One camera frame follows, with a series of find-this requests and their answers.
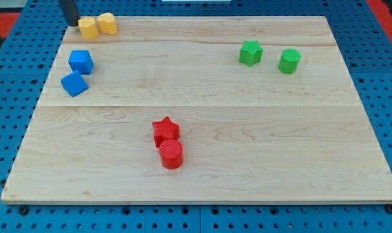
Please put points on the yellow block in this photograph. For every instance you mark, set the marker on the yellow block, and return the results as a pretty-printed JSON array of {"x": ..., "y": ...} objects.
[
  {"x": 107, "y": 23},
  {"x": 88, "y": 27}
]

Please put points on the red star block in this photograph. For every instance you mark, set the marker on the red star block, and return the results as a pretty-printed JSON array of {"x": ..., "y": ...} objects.
[{"x": 165, "y": 129}]

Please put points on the green star block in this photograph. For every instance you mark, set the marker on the green star block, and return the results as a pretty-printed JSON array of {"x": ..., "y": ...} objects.
[{"x": 250, "y": 53}]

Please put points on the light wooden board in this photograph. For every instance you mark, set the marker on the light wooden board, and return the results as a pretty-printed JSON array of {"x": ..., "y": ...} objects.
[{"x": 250, "y": 135}]

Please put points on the red cylinder block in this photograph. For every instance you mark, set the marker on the red cylinder block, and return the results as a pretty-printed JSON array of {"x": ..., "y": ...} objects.
[{"x": 171, "y": 154}]

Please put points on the green cylinder block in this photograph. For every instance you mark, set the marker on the green cylinder block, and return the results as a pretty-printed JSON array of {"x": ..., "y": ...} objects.
[{"x": 289, "y": 61}]

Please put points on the blue cube lower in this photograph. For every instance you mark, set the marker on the blue cube lower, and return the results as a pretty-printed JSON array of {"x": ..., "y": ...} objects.
[{"x": 74, "y": 83}]

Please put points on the blue cube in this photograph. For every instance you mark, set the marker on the blue cube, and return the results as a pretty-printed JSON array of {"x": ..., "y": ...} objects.
[
  {"x": 81, "y": 61},
  {"x": 74, "y": 83}
]

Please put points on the blue cube upper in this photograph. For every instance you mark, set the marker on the blue cube upper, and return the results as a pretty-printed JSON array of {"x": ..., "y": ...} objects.
[{"x": 81, "y": 61}]

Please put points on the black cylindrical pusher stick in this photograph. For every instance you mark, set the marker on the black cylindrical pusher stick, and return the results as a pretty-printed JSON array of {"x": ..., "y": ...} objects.
[{"x": 70, "y": 12}]

